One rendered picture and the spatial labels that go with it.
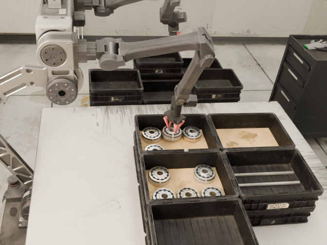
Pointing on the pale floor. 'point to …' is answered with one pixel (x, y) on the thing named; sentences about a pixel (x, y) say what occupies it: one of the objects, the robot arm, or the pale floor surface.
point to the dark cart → (303, 85)
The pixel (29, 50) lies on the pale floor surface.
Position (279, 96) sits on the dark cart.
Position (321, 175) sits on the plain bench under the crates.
